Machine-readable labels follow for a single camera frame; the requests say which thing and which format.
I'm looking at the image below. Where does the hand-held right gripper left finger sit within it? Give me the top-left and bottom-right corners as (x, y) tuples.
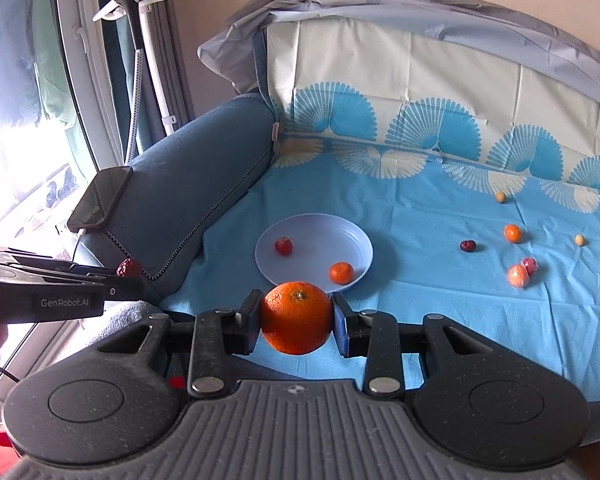
(97, 288), (266, 401)

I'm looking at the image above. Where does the large orange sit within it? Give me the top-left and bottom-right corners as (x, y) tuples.
(260, 281), (334, 355)

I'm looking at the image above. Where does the grey cover cloth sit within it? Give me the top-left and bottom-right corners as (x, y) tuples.
(197, 0), (600, 111)

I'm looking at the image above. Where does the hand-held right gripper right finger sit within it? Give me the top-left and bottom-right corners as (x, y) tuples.
(331, 291), (503, 397)

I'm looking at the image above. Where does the plastic-wrapped orange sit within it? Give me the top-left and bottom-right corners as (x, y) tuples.
(506, 264), (531, 290)

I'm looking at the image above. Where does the black smartphone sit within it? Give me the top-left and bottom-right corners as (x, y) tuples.
(66, 165), (134, 233)

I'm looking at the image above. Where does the hanging blue garment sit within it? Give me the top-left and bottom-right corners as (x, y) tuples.
(0, 0), (42, 128)

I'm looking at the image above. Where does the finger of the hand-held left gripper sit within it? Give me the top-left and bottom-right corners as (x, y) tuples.
(0, 243), (123, 278)
(30, 272), (147, 304)

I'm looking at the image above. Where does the light blue plate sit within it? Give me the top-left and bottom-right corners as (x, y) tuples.
(255, 213), (375, 295)

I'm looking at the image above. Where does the hanging green garment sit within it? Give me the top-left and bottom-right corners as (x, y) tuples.
(30, 0), (79, 132)

